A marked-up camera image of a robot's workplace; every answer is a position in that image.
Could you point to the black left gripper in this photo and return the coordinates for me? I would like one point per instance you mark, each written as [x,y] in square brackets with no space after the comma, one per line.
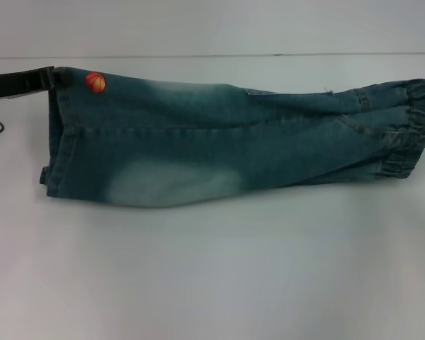
[5,83]

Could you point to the blue denim shorts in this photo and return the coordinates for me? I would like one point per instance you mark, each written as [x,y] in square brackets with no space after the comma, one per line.
[233,141]

